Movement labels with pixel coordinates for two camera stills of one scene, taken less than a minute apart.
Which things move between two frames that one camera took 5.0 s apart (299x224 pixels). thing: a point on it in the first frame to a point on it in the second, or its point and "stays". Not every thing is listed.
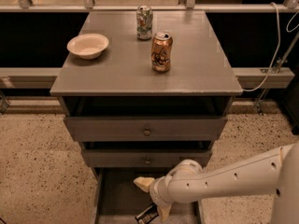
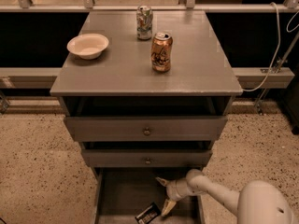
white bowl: [88, 46] stays
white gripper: [155, 191] to [173, 190]
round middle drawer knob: [148, 161] stays
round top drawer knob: [147, 133] stays
